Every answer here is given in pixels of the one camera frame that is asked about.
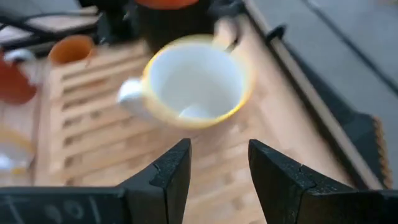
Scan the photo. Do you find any clear glass cup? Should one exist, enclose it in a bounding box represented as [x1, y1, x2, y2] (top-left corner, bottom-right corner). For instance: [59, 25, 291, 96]
[0, 127, 37, 177]

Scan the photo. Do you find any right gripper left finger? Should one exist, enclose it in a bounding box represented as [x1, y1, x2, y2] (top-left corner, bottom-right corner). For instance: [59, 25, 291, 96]
[0, 138, 193, 224]

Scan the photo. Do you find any orange faceted mug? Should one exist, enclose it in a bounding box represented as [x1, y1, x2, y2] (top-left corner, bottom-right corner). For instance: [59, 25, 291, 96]
[48, 34, 97, 65]

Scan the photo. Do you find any yellow mug white handle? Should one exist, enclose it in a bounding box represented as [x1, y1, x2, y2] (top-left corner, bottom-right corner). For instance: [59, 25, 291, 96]
[117, 33, 256, 130]

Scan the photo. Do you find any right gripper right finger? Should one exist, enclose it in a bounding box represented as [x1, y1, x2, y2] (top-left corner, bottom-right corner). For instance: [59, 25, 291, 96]
[248, 139, 398, 224]

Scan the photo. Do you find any wooden slatted shelf rack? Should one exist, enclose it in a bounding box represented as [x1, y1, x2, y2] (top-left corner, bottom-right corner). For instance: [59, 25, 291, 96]
[32, 15, 355, 224]

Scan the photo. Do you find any red mug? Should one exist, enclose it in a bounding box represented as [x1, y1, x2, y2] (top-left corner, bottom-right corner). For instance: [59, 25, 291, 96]
[0, 51, 37, 105]

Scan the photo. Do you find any black floor mat orange edge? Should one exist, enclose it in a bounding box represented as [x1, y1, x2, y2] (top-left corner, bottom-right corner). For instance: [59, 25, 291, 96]
[306, 68, 393, 189]

